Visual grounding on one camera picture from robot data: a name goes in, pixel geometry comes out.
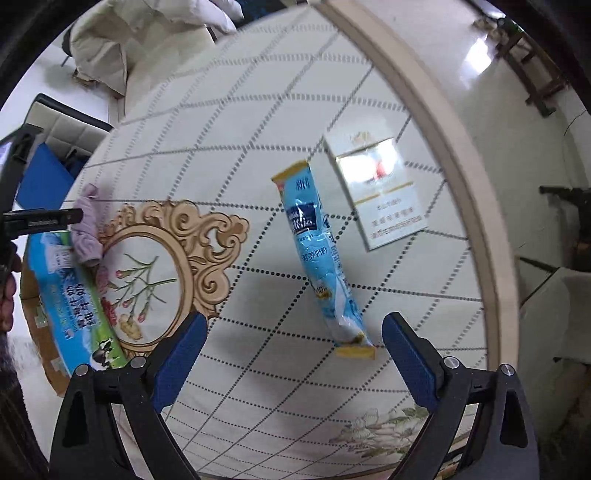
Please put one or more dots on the blue green carton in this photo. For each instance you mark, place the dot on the blue green carton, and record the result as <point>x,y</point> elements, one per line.
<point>76,304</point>

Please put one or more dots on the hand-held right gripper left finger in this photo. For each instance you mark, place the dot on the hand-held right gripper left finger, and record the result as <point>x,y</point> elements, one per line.
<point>181,357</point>

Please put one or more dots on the purple cloth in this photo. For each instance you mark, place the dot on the purple cloth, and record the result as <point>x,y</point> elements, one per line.
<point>87,230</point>

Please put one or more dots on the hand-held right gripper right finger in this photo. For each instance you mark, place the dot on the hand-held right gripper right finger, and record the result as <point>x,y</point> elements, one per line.
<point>410,357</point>

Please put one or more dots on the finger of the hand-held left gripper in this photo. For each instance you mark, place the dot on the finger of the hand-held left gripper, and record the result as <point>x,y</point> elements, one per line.
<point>46,217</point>

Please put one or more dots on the white padded jacket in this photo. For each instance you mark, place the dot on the white padded jacket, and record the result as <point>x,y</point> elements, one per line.
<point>138,41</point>

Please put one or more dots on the brown cardboard box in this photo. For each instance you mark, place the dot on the brown cardboard box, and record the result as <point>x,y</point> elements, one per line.
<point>46,355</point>

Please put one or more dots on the person's left hand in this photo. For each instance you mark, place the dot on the person's left hand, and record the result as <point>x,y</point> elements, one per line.
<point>7,295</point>

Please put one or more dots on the white flat box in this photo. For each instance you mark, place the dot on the white flat box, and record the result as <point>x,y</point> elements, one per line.
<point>376,189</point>

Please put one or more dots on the black framed white chair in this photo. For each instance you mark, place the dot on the black framed white chair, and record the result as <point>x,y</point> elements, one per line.
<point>69,131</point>

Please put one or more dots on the blue powder sachet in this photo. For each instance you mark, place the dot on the blue powder sachet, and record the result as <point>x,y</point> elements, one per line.
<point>318,258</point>

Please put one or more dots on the person's left forearm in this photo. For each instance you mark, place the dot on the person's left forearm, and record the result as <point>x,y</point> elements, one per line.
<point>16,406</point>

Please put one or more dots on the dark wooden rack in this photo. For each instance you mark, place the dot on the dark wooden rack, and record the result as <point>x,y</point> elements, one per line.
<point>538,69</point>

